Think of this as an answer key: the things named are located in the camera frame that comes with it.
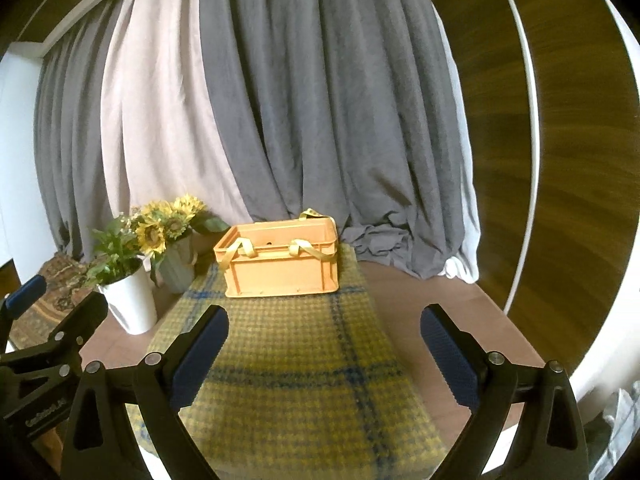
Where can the grey-green ribbed vase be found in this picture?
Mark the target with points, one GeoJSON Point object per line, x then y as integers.
{"type": "Point", "coordinates": [177, 270]}

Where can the white ribbed plant pot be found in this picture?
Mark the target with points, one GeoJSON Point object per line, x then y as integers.
{"type": "Point", "coordinates": [130, 300]}

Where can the yellow blue plaid mat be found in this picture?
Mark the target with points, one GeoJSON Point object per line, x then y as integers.
{"type": "Point", "coordinates": [300, 385]}

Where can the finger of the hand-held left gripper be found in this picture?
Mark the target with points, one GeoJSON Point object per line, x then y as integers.
{"type": "Point", "coordinates": [25, 295]}
{"type": "Point", "coordinates": [75, 327]}

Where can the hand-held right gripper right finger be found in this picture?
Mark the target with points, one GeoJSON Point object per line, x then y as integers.
{"type": "Point", "coordinates": [447, 355]}

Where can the orange plastic crate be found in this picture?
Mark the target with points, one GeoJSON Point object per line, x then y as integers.
{"type": "Point", "coordinates": [280, 270]}

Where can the patterned brown rug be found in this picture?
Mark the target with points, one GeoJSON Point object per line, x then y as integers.
{"type": "Point", "coordinates": [60, 280]}

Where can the green leafy plant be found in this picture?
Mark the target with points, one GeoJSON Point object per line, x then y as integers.
{"type": "Point", "coordinates": [112, 255]}

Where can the narrow grey curtain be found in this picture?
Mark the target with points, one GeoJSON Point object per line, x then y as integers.
{"type": "Point", "coordinates": [75, 150]}

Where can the artificial sunflower bouquet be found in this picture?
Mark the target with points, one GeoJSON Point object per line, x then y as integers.
{"type": "Point", "coordinates": [152, 235]}

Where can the white trim strip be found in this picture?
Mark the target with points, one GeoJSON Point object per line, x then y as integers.
{"type": "Point", "coordinates": [527, 160]}

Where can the wide grey curtain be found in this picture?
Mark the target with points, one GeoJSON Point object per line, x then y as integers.
{"type": "Point", "coordinates": [325, 110]}

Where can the clear plastic bag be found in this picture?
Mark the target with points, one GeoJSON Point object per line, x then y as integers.
{"type": "Point", "coordinates": [622, 425]}

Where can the pale pink curtain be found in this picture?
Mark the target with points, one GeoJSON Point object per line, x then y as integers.
{"type": "Point", "coordinates": [160, 110]}

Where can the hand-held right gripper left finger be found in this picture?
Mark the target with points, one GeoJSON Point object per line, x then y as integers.
{"type": "Point", "coordinates": [200, 360]}

